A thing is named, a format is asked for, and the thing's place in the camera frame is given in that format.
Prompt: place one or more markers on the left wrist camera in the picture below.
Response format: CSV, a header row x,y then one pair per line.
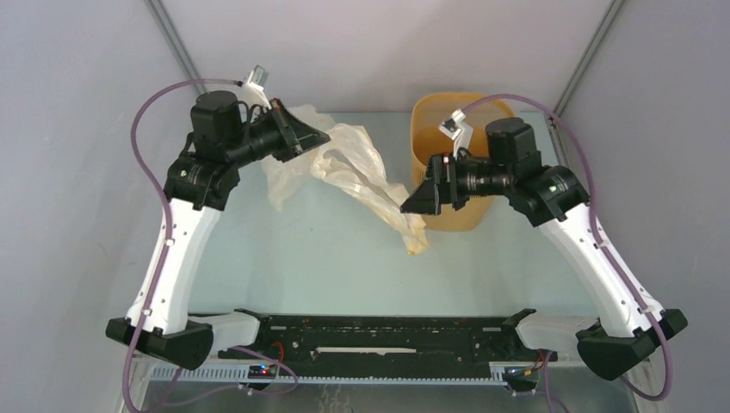
x,y
252,91

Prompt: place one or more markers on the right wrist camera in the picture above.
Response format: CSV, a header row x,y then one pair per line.
x,y
457,130

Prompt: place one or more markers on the orange slotted plastic trash bin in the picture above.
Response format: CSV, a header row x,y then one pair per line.
x,y
427,140

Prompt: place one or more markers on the aluminium frame post right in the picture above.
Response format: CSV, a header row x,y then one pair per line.
x,y
610,16

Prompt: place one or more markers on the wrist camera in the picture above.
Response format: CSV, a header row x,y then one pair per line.
x,y
252,91
457,130

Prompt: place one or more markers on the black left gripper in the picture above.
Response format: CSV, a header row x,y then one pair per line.
x,y
295,136

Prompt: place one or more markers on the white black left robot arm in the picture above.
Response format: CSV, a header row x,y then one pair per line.
x,y
228,134

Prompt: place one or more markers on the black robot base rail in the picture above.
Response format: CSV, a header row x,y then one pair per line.
x,y
334,349

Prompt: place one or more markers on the translucent cream trash bag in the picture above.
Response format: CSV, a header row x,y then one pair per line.
x,y
350,163

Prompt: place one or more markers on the aluminium frame post left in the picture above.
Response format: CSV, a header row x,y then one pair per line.
x,y
174,41

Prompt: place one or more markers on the aluminium frame post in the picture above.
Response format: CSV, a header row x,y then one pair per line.
x,y
174,41
610,16

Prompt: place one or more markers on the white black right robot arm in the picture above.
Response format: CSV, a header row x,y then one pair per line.
x,y
630,323

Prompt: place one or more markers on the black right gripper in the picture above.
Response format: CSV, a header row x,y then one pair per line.
x,y
437,188

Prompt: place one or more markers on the small electronics board with leds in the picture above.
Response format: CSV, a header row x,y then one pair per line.
x,y
262,372

